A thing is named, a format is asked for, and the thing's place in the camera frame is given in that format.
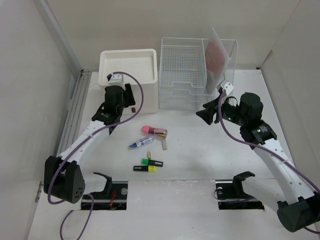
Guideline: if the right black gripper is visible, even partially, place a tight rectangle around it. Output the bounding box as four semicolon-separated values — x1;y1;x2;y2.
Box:
195;94;247;127

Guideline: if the white drawer organizer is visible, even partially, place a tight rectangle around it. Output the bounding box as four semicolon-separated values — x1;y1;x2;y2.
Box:
98;48;159;114

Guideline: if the pink-capped marker jar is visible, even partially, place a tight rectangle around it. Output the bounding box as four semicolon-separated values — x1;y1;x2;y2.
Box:
141;125;168;139

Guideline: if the booklet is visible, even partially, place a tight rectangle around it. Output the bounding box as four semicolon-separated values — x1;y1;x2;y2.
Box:
205;28;231;95

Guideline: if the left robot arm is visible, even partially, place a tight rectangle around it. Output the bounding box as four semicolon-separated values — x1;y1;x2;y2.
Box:
43;83;136;205

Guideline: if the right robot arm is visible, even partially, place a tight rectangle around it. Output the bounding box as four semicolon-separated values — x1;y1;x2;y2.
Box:
196;90;320;234

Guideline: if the clear glue bottle blue cap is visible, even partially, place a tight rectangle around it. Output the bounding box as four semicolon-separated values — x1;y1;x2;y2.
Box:
128;136;154;150

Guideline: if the small tan eraser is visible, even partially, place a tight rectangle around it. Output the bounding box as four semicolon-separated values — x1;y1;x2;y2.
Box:
147;151;152;160

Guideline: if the grey eraser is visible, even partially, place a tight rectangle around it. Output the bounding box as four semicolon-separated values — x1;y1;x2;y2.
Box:
161;138;168;151

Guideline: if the green highlighter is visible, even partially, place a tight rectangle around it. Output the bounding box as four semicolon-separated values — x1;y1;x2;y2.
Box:
141;158;164;167

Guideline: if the yellow highlighter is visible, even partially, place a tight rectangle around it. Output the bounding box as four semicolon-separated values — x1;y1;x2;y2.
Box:
133;165;156;173

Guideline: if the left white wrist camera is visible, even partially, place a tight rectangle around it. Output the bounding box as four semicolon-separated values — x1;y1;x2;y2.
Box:
106;73;124;86

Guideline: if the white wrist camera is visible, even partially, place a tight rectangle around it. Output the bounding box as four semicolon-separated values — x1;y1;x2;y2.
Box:
106;73;124;86
216;80;234;97

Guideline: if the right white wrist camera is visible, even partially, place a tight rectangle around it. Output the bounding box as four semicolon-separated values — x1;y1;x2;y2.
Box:
216;80;234;97

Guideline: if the white wire mesh organizer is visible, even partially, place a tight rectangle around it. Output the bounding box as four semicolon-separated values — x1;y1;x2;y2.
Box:
158;37;239;113

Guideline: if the aluminium rail frame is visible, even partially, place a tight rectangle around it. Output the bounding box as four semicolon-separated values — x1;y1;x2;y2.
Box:
53;69;92;156

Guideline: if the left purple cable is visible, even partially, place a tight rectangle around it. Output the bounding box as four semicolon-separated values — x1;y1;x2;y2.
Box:
47;71;145;240

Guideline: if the purple cable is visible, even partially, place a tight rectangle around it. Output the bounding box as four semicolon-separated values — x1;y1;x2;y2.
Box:
47;71;145;240
217;87;320;235

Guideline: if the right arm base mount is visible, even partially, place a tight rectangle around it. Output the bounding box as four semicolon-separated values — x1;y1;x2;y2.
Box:
213;171;265;210

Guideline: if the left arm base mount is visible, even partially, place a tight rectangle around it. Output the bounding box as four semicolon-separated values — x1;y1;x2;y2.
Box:
80;172;129;211

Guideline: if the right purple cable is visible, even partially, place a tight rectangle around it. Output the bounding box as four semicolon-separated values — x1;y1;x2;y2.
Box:
217;87;320;235

